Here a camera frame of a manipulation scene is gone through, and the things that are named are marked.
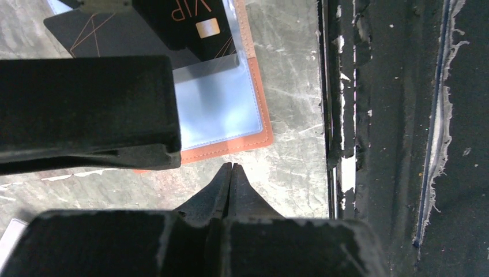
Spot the black VIP credit card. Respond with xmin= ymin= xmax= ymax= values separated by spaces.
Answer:
xmin=44 ymin=1 xmax=240 ymax=71

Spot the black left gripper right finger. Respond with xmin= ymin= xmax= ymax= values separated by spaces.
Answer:
xmin=219 ymin=164 xmax=389 ymax=276

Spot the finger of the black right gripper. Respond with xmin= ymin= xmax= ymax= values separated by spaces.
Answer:
xmin=1 ymin=55 xmax=182 ymax=175

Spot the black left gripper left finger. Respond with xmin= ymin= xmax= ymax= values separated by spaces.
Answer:
xmin=1 ymin=163 xmax=232 ymax=276

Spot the white silver card stack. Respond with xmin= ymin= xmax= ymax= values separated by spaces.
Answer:
xmin=1 ymin=218 xmax=28 ymax=264

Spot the brown leather card holder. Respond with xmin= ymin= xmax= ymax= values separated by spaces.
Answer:
xmin=173 ymin=1 xmax=273 ymax=164

